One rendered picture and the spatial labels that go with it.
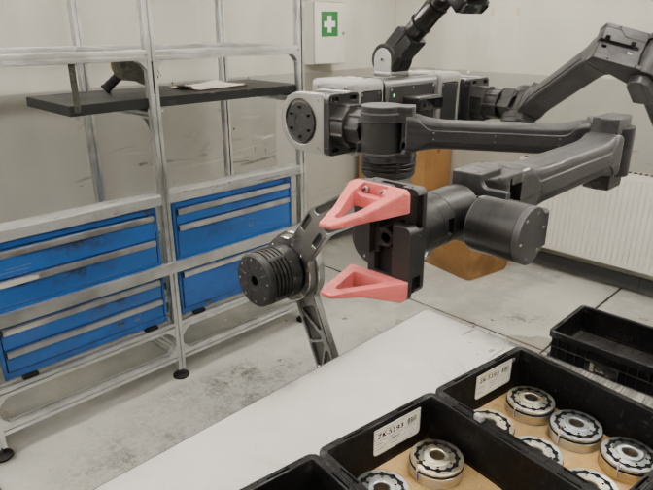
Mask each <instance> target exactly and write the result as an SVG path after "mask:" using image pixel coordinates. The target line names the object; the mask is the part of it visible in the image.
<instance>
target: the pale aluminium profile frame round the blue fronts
mask: <svg viewBox="0 0 653 490"><path fill-rule="evenodd" d="M66 1H67V8H68V15H69V21H70V27H71V34H72V41H73V46H66V47H25V48H0V67H12V66H34V65H55V64H76V68H77V75H78V82H79V88H80V92H82V91H90V84H89V77H88V71H87V63H99V62H122V61H134V62H136V63H137V64H138V65H139V66H140V67H141V68H142V70H144V77H145V87H146V95H147V98H148V100H149V108H148V114H149V123H150V133H151V141H152V150H153V160H154V169H155V186H156V194H159V195H160V196H161V201H162V206H158V214H159V224H158V225H157V228H158V231H160V232H161V242H162V251H163V259H164V264H163V265H159V266H156V267H153V268H150V269H146V270H143V271H140V272H136V273H133V274H130V275H126V276H123V277H121V278H117V279H114V280H111V281H107V282H104V283H101V284H98V285H94V286H91V287H88V288H84V289H81V290H78V291H76V292H72V293H69V294H66V295H62V296H59V297H54V298H51V299H47V300H44V301H41V302H38V303H34V304H31V305H28V306H25V307H22V308H19V309H16V310H13V311H9V312H6V313H3V314H0V330H1V329H4V328H7V327H9V326H13V325H16V324H19V323H22V322H25V321H28V320H31V319H34V318H37V317H40V316H43V315H47V314H50V313H53V312H55V311H58V310H61V309H64V308H67V307H70V306H73V305H76V304H79V303H83V302H86V301H89V300H92V299H95V298H100V297H104V296H106V295H109V294H112V293H115V292H118V291H121V290H125V289H128V288H131V287H134V286H137V285H140V284H144V283H147V282H150V281H153V280H155V279H158V278H161V277H164V276H165V278H166V288H167V289H165V290H164V292H165V300H166V302H168V305H169V313H168V312H167V319H168V321H165V322H162V323H163V324H161V325H158V326H157V325H154V326H151V327H149V328H146V329H144V330H141V331H139V332H138V333H136V334H134V335H131V336H129V337H126V338H123V339H121V340H118V341H115V342H113V343H110V344H108V345H105V346H102V347H100V348H97V349H94V350H92V351H89V352H86V353H84V354H82V355H80V356H77V357H74V358H72V359H69V360H66V361H64V362H61V363H59V364H56V365H53V366H51V367H46V368H44V369H41V370H37V369H36V370H34V371H31V372H28V373H26V374H24V375H22V376H21V378H18V379H16V380H13V381H10V382H8V383H5V384H3V385H0V406H1V405H2V403H3V402H4V400H5V399H7V397H9V396H11V395H14V394H16V393H19V392H22V391H24V390H27V389H29V388H32V387H34V386H37V385H39V384H42V383H44V382H47V381H49V380H52V379H54V378H57V377H59V376H61V375H64V374H66V373H69V372H71V371H74V370H76V369H79V368H83V367H85V366H88V365H90V364H93V363H95V362H98V361H101V360H103V359H106V358H108V357H111V356H113V355H116V354H118V353H120V352H122V351H125V350H127V349H130V348H132V347H135V346H138V345H140V344H143V343H145V342H148V341H151V342H153V343H154V344H155V345H157V346H158V347H160V348H161V349H162V350H164V351H165V352H166V354H164V355H162V356H160V357H157V358H155V359H153V360H150V361H148V362H145V363H143V364H142V365H139V366H137V367H133V368H131V369H128V370H126V371H124V372H121V373H119V374H116V375H114V376H112V377H109V378H107V379H105V380H102V381H100V382H97V383H95V384H93V385H90V386H88V387H86V388H84V389H82V390H79V391H77V392H75V393H72V394H70V395H67V396H65V397H63V398H60V399H58V400H56V401H53V402H49V403H47V404H45V405H42V406H40V407H37V408H35V409H33V410H30V411H28V412H26V413H23V414H21V415H19V416H17V417H15V418H12V419H10V418H9V419H7V418H4V417H1V416H0V463H4V462H7V461H9V460H10V459H11V458H12V457H13V456H14V450H13V449H11V448H7V447H8V446H7V442H6V438H5V436H6V435H9V434H11V433H13V432H16V431H18V430H20V429H23V428H25V427H27V426H29V425H32V424H34V423H36V422H39V421H41V420H43V419H46V418H48V417H50V416H52V415H55V414H56V413H58V412H61V411H63V410H65V409H67V408H70V407H72V406H74V405H77V404H79V403H83V402H85V401H87V400H89V399H92V398H94V397H96V396H99V395H101V394H103V393H106V392H108V391H110V390H112V389H115V388H117V387H119V386H121V385H123V384H125V383H128V382H130V381H132V380H134V379H137V378H139V377H141V376H144V375H146V374H148V373H150V372H153V371H155V370H157V369H160V368H163V367H166V366H168V365H170V364H172V363H175V368H177V369H178V370H176V371H175V372H174V373H173V377H174V378H175V379H185V378H187V377H189V371H188V370H187V369H183V368H186V357H188V356H190V355H192V354H194V353H197V352H199V351H201V350H204V349H206V348H208V347H211V346H213V345H215V344H217V343H220V342H222V341H224V340H227V339H229V338H231V337H233V336H236V335H238V334H239V333H243V332H245V331H248V330H250V329H252V328H254V327H257V326H259V325H261V324H264V323H266V322H268V321H271V320H273V319H275V318H277V317H280V316H282V315H284V314H287V313H289V312H291V311H294V310H296V309H297V308H298V307H297V304H296V301H295V300H292V301H290V302H288V303H285V304H283V305H281V306H278V307H276V308H273V309H271V310H269V311H266V312H264V313H262V314H259V315H257V316H255V317H253V318H251V319H248V320H246V321H243V322H241V323H239V324H236V325H234V326H232V327H229V328H227V329H224V330H222V331H220V332H216V333H213V334H211V335H209V336H206V337H204V338H202V339H199V340H197V341H195V342H193V343H191V344H185V343H184V337H183V334H184V332H185V331H186V329H187V328H188V327H189V325H191V324H194V323H196V322H199V321H201V320H204V319H206V318H209V317H211V316H214V315H217V314H219V313H222V312H224V311H226V310H228V309H231V308H233V307H236V306H238V305H241V304H243V303H246V302H248V301H249V300H248V299H247V297H246V296H245V294H244V293H243V294H240V295H238V296H235V297H231V298H228V299H226V300H223V301H220V302H218V303H215V304H213V305H210V306H207V307H205V308H204V307H201V308H198V309H195V310H193V311H192V312H191V313H190V314H187V315H185V316H182V317H181V307H180V294H179V285H178V278H177V272H180V271H183V270H186V269H189V268H192V267H196V266H199V265H202V264H205V263H209V262H212V261H215V260H219V259H222V258H225V257H228V256H231V255H234V254H237V253H240V252H243V251H247V250H250V249H253V248H256V247H258V246H261V245H264V244H267V243H270V242H271V241H272V239H274V238H275V237H276V236H277V235H278V234H279V233H281V232H283V231H286V230H289V229H297V228H298V227H299V225H300V223H301V222H302V220H303V219H304V217H305V215H306V214H307V212H306V152H303V151H300V150H298V149H295V164H296V165H300V174H298V175H296V190H293V191H292V196H295V195H296V221H297V224H296V225H292V226H289V227H283V228H280V229H277V230H274V231H270V232H268V233H265V234H261V235H258V236H255V237H252V238H248V239H245V240H242V241H238V242H235V243H232V244H229V245H225V246H222V247H220V248H216V249H213V250H210V251H207V252H203V253H200V254H197V255H194V256H190V257H187V258H184V259H180V260H177V261H176V258H175V248H174V238H173V228H172V227H173V225H172V219H171V209H170V198H169V189H168V179H167V169H166V159H165V150H164V140H163V129H162V119H161V110H160V100H159V90H158V80H157V71H156V70H158V67H159V66H160V64H161V63H162V61H164V60H165V59H187V58H209V57H217V58H218V67H219V81H228V73H227V58H228V57H231V56H252V55H274V54H287V55H289V56H290V57H291V58H292V61H293V67H294V84H295V85H296V91H305V58H304V0H292V15H293V45H276V44H248V43H227V42H226V38H225V21H224V4H223V0H214V5H215V21H216V36H217V43H186V44H155V41H154V32H153V22H152V12H151V2H150V0H136V4H137V13H138V22H139V31H140V41H141V45H106V46H85V43H84V36H83V30H82V22H81V15H80V8H79V1H78V0H66ZM221 114H222V129H223V159H224V175H225V176H230V175H234V174H233V157H232V140H231V123H230V107H229V100H222V101H221ZM84 122H85V129H86V141H87V147H88V154H89V161H90V168H91V175H92V182H93V188H94V195H95V201H96V203H100V202H104V201H106V197H105V190H104V183H103V176H102V169H101V162H100V155H99V148H98V141H97V134H96V127H95V119H94V115H87V116H84ZM303 165H304V173H303ZM165 194H166V201H167V204H166V205H165V197H164V195H165ZM290 300H291V299H290ZM165 334H170V335H171V336H172V342H171V341H170V340H168V339H167V338H165V337H164V336H163V335H165Z"/></svg>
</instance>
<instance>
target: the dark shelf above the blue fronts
mask: <svg viewBox="0 0 653 490"><path fill-rule="evenodd" d="M222 82H226V83H234V84H243V85H247V86H243V87H227V88H218V89H209V90H201V91H197V90H187V89H176V88H170V87H174V86H176V85H169V86H158V90H159V100H160V107H165V106H175V105H184V104H193V103H202V102H212V101H222V100H230V99H240V98H249V97H259V96H268V95H277V94H284V95H290V94H292V93H293V92H296V85H295V84H290V83H280V82H270V81H261V80H251V79H244V80H231V81H222ZM79 97H80V104H81V110H82V112H81V113H75V110H74V103H73V96H72V92H70V93H60V94H49V95H38V96H28V97H26V102H27V106H28V107H32V108H36V109H40V110H44V111H48V112H52V113H56V114H59V115H63V116H67V117H79V116H87V115H95V114H103V113H112V112H120V111H128V110H141V111H146V112H148V108H149V100H148V98H147V95H146V87H132V88H119V89H112V90H111V92H110V93H109V94H108V93H107V92H106V91H105V90H94V91H82V92H79Z"/></svg>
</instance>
